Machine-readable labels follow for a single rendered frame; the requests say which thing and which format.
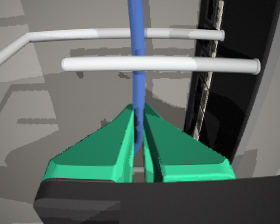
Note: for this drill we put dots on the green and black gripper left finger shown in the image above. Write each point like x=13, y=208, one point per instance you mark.
x=101, y=155

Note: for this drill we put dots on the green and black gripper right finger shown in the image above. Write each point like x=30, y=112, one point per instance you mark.
x=176, y=156

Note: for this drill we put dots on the blue cable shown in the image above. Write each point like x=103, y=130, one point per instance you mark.
x=136, y=20

